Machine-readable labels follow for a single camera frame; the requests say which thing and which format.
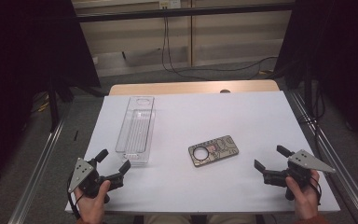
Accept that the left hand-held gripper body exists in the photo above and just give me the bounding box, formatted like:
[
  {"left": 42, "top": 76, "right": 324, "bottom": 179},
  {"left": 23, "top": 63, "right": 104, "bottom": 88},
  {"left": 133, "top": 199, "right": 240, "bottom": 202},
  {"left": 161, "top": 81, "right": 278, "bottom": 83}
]
[{"left": 67, "top": 157, "right": 126, "bottom": 198}]

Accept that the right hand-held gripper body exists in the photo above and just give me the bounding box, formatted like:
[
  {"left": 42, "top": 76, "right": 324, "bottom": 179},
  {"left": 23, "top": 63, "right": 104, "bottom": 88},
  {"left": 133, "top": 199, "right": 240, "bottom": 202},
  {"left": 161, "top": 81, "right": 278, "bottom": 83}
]
[{"left": 262, "top": 148, "right": 337, "bottom": 189}]

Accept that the clear plastic tray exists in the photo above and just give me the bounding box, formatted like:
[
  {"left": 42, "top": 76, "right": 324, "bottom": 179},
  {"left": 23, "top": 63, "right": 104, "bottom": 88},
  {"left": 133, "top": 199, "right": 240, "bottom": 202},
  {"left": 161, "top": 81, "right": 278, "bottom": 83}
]
[{"left": 115, "top": 95, "right": 157, "bottom": 166}]

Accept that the patterned phone case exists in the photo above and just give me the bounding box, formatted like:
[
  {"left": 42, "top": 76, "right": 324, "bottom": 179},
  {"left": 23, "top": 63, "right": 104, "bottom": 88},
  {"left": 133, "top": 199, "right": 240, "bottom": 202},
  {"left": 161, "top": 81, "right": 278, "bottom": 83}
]
[{"left": 187, "top": 134, "right": 240, "bottom": 168}]

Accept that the person's left hand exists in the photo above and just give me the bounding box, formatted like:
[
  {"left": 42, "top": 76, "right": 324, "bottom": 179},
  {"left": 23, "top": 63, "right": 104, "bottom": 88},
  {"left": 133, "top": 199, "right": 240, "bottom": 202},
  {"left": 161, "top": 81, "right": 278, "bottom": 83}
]
[{"left": 73, "top": 180, "right": 112, "bottom": 224}]

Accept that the person's right hand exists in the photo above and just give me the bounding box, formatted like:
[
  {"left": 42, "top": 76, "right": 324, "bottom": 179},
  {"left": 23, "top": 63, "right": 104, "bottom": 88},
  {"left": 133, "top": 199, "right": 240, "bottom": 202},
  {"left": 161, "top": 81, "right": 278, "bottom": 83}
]
[{"left": 285, "top": 169, "right": 321, "bottom": 220}]

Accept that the white table cover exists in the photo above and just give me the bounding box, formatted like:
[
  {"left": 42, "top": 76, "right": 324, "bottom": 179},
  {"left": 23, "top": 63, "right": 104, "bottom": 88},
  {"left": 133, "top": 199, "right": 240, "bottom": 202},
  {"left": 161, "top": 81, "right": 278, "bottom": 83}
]
[{"left": 64, "top": 90, "right": 341, "bottom": 215}]

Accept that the black metal stand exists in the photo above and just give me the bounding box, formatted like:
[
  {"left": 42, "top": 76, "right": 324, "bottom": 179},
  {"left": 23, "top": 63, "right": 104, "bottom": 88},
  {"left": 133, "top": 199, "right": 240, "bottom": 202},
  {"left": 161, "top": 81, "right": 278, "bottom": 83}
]
[{"left": 47, "top": 74, "right": 76, "bottom": 133}]

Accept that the black curtain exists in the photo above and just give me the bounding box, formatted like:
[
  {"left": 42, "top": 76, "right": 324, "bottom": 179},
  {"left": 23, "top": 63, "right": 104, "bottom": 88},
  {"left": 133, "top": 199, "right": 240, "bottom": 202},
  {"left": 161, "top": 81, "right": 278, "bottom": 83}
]
[
  {"left": 274, "top": 0, "right": 358, "bottom": 157},
  {"left": 0, "top": 0, "right": 102, "bottom": 194}
]

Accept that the black horizontal bar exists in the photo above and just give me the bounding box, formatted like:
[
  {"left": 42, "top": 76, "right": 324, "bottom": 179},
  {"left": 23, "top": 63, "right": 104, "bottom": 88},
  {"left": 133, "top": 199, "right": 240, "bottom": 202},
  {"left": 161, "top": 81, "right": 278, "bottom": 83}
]
[{"left": 75, "top": 2, "right": 296, "bottom": 23}]

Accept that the left hand-held gripper cable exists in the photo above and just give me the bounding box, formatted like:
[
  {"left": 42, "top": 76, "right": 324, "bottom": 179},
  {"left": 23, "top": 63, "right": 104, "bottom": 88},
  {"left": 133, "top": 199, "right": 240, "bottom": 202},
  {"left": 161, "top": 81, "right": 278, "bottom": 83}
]
[{"left": 66, "top": 172, "right": 82, "bottom": 220}]

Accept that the hand-held gripper cable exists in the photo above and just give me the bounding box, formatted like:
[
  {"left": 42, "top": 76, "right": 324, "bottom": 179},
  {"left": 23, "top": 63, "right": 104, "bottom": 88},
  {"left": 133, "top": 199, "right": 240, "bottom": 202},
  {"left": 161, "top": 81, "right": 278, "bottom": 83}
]
[
  {"left": 66, "top": 172, "right": 82, "bottom": 220},
  {"left": 310, "top": 178, "right": 324, "bottom": 207}
]

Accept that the right hand-held gripper cable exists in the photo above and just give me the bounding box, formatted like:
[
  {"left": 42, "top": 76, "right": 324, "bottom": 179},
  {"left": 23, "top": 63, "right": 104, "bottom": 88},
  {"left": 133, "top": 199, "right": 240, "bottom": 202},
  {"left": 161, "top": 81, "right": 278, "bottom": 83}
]
[{"left": 310, "top": 178, "right": 324, "bottom": 207}]

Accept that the aluminium floor rail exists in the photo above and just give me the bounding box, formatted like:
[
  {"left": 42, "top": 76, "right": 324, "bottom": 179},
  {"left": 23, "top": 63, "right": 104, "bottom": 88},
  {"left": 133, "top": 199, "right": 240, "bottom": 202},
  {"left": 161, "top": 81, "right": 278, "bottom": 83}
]
[
  {"left": 7, "top": 116, "right": 67, "bottom": 224},
  {"left": 287, "top": 89, "right": 358, "bottom": 224}
]

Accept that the yellow floor cable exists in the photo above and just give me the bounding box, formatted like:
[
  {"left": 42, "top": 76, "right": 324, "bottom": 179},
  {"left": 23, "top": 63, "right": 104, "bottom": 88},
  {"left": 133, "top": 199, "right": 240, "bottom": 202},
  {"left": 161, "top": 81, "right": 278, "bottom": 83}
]
[{"left": 36, "top": 97, "right": 50, "bottom": 113}]

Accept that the black wall cable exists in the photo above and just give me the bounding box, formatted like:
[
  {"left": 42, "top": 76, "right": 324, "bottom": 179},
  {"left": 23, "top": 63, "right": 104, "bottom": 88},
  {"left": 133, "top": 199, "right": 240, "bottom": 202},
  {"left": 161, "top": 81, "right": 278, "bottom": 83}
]
[{"left": 160, "top": 7, "right": 279, "bottom": 81}]

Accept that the white wall socket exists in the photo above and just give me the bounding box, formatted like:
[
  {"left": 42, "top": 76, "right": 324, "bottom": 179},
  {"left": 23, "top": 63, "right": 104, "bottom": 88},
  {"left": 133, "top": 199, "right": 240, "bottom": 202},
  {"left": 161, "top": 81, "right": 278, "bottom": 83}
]
[{"left": 158, "top": 0, "right": 182, "bottom": 9}]

